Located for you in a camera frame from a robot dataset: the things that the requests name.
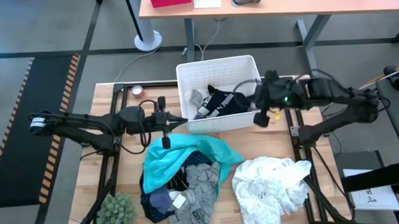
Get white lace garment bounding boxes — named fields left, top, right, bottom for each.
left=229, top=154, right=315, bottom=224

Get black Puma shorts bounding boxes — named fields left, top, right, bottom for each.
left=198, top=82, right=253, bottom=121

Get white rod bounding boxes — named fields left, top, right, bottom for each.
left=357, top=66, right=399, bottom=90

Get black striped sock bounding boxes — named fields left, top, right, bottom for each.
left=166, top=170, right=187, bottom=191

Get grey pole with round base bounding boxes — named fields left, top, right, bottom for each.
left=124, top=0, right=164, bottom=53

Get black orange-striped floor mat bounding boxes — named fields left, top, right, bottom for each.
left=0, top=55, right=86, bottom=208

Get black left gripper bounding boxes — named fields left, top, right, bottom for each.
left=144, top=94, right=190, bottom=151

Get teal towel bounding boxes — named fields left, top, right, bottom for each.
left=140, top=130, right=245, bottom=195

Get white tablet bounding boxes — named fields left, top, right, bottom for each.
left=193, top=0, right=223, bottom=10

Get green artificial plant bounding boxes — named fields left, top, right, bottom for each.
left=94, top=192, right=137, bottom=224

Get yellow stick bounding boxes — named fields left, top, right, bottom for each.
left=367, top=61, right=399, bottom=86

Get dark grey lettered underwear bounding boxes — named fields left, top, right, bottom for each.
left=166, top=191, right=215, bottom=224

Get wooden-top desk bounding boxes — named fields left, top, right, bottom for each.
left=138, top=0, right=399, bottom=84

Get black flat bar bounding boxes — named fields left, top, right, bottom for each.
left=340, top=160, right=399, bottom=193

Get white floor cable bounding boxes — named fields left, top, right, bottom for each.
left=112, top=46, right=162, bottom=83
left=198, top=17, right=222, bottom=62

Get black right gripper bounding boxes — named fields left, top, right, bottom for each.
left=247, top=68, right=307, bottom=128

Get white perforated plastic basket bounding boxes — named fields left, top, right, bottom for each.
left=175, top=54, right=264, bottom=136

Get white printed paper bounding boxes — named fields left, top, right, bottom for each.
left=342, top=166, right=399, bottom=213

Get black aluminium table frame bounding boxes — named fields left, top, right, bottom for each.
left=48, top=66, right=357, bottom=224

